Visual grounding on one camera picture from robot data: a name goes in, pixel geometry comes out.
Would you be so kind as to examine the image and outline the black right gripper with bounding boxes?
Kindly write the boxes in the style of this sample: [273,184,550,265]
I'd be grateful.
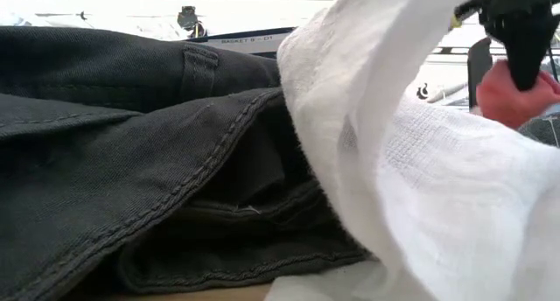
[449,0,560,93]

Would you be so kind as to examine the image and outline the coral red sock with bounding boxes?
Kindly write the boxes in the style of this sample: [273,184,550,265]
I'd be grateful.
[475,59,560,130]

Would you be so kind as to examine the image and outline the white shirt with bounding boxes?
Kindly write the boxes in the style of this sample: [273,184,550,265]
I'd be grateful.
[264,0,560,301]

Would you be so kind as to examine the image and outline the dark grey trousers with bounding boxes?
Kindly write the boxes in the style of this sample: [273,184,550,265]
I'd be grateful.
[0,24,373,301]

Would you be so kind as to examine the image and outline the navy white striped fabric basket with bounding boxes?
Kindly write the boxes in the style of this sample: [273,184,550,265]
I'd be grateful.
[185,26,298,60]

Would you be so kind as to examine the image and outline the black ceiling device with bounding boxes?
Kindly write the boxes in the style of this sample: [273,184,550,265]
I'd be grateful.
[176,4,209,39]

